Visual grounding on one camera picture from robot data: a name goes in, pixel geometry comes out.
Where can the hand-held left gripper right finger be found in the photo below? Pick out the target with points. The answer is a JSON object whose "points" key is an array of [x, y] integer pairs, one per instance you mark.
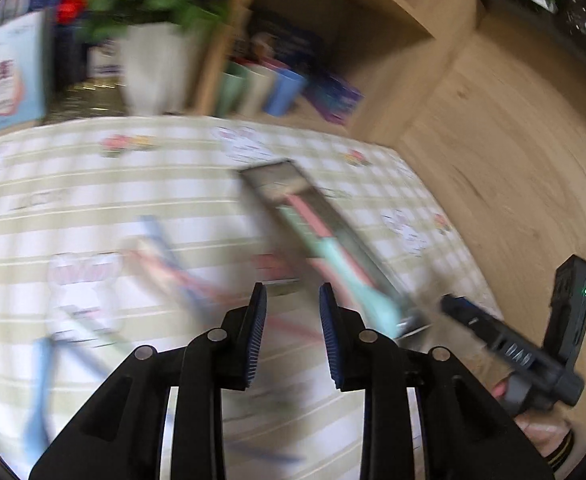
{"points": [[332, 345]]}

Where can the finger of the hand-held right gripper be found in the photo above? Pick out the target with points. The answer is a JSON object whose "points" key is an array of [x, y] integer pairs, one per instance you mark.
{"points": [[465, 315]]}

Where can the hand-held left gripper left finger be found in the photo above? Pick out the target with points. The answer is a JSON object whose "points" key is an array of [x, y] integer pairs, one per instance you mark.
{"points": [[255, 340]]}

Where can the teal spoon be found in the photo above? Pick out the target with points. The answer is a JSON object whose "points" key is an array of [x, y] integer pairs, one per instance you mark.
{"points": [[343, 265]]}

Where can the pile of pastel chopsticks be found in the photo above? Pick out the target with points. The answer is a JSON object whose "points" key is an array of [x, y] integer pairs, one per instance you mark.
{"points": [[183, 275]]}

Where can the pink spoon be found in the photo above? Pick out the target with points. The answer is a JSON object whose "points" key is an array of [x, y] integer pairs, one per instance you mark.
{"points": [[308, 215]]}

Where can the metal utensil tray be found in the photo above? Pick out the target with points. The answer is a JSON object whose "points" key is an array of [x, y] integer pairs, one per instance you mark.
{"points": [[273, 175]]}

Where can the blue spoon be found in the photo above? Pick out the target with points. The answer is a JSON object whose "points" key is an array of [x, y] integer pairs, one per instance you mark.
{"points": [[40, 390]]}

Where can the person's right forearm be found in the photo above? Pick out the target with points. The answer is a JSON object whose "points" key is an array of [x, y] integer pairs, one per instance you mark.
{"points": [[560, 452]]}

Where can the person's right hand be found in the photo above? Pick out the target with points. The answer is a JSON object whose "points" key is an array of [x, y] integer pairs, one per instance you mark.
{"points": [[540, 432]]}

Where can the checked rabbit table mat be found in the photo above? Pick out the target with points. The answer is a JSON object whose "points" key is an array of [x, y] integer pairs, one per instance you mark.
{"points": [[98, 185]]}

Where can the small purple box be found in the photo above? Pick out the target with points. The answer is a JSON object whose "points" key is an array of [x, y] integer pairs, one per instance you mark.
{"points": [[335, 100]]}

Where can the green cup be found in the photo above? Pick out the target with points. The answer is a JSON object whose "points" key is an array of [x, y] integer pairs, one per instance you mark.
{"points": [[230, 92]]}

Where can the blue cup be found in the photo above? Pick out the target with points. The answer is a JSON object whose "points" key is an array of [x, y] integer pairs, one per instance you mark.
{"points": [[283, 92]]}

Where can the cream cup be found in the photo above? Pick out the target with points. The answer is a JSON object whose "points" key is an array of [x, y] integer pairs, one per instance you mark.
{"points": [[255, 90]]}

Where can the pink cup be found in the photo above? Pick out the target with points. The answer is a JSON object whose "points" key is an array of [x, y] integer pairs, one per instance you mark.
{"points": [[273, 64]]}

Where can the red roses in white pot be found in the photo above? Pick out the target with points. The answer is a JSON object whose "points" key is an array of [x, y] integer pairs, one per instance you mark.
{"points": [[153, 70]]}

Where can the gold decorative tray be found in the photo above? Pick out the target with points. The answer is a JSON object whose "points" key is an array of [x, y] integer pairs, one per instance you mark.
{"points": [[88, 100]]}

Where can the black speckled counter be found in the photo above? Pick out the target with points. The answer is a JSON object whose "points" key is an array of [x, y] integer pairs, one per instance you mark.
{"points": [[573, 35]]}

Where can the dark blue printed box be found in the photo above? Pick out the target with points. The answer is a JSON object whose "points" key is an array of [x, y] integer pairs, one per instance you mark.
{"points": [[283, 42]]}

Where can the small white box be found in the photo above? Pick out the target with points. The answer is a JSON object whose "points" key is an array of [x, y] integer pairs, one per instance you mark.
{"points": [[105, 67]]}

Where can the wooden shelf unit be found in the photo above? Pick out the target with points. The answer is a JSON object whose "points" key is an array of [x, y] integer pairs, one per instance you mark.
{"points": [[373, 5]]}

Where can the navy box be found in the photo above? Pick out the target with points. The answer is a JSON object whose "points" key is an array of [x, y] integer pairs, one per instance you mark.
{"points": [[68, 60]]}

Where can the pale blue supplement box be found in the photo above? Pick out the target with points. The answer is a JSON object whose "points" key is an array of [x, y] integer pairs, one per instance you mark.
{"points": [[3, 75]]}

